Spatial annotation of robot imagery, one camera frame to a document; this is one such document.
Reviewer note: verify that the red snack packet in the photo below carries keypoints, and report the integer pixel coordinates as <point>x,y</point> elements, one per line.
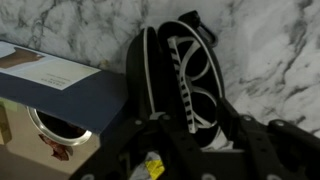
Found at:
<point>60,152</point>

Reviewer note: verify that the navy cardboard box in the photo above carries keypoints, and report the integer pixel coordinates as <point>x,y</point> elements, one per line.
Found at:
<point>75,93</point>

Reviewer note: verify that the open tin can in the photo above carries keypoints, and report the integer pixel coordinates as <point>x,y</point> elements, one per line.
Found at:
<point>58,130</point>

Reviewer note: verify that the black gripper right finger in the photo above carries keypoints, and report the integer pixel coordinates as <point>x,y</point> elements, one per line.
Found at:
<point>275,151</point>

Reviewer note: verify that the white striped sunglasses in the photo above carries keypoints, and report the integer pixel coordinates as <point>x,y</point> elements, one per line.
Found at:
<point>198,81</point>

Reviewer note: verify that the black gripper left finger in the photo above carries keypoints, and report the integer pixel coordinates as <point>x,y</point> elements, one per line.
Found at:
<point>128,146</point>

